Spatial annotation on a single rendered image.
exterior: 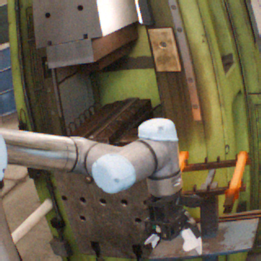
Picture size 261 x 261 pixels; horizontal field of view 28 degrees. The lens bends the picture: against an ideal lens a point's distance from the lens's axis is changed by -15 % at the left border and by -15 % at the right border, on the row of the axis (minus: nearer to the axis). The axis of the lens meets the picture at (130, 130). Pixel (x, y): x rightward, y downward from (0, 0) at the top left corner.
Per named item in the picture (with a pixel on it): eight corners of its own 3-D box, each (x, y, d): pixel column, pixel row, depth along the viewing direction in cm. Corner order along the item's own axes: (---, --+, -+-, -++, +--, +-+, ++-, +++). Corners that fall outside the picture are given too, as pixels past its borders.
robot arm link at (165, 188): (160, 164, 130) (189, 167, 125) (162, 182, 132) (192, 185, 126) (139, 178, 125) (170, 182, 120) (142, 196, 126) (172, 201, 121)
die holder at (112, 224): (160, 259, 214) (144, 165, 200) (79, 253, 230) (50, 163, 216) (201, 200, 262) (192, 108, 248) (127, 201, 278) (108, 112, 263)
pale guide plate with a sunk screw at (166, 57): (180, 71, 202) (170, 28, 196) (157, 72, 206) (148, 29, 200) (182, 69, 204) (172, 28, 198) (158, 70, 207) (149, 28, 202)
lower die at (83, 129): (112, 158, 211) (108, 135, 208) (64, 157, 219) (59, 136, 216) (153, 116, 247) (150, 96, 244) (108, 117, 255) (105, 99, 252)
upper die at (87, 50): (94, 62, 200) (90, 38, 197) (48, 68, 208) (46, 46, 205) (138, 37, 235) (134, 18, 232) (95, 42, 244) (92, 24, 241)
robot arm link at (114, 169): (84, 188, 120) (122, 169, 127) (121, 200, 112) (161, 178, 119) (75, 153, 118) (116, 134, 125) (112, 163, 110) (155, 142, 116)
